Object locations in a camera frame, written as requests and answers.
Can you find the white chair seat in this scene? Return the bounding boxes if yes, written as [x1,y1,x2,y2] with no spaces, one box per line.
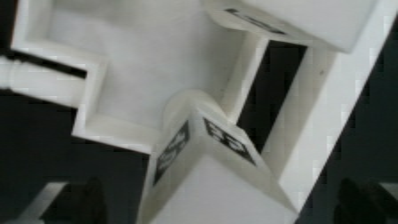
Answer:
[0,0,398,204]

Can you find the white chair leg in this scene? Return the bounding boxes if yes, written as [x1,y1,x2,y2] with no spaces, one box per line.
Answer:
[202,0,380,53]
[136,90,298,224]

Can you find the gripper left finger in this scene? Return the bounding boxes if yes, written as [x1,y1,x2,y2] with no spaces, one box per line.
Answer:
[16,176,108,224]

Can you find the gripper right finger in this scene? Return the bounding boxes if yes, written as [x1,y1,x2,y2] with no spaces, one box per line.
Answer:
[334,179,398,224]

